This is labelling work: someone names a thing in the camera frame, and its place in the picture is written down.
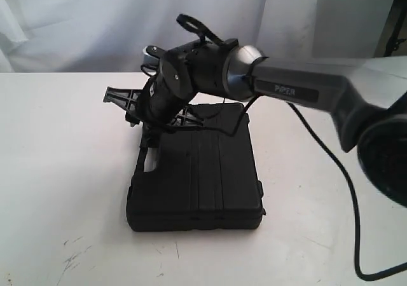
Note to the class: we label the black plastic tool case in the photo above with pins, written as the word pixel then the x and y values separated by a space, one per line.
pixel 197 180

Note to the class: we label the black tripod stand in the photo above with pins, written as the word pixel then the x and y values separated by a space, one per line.
pixel 393 38

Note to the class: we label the white backdrop cloth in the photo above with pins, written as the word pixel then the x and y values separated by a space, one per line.
pixel 109 35

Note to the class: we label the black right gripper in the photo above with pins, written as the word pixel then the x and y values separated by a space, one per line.
pixel 154 106

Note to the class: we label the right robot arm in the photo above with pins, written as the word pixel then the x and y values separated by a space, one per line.
pixel 366 99

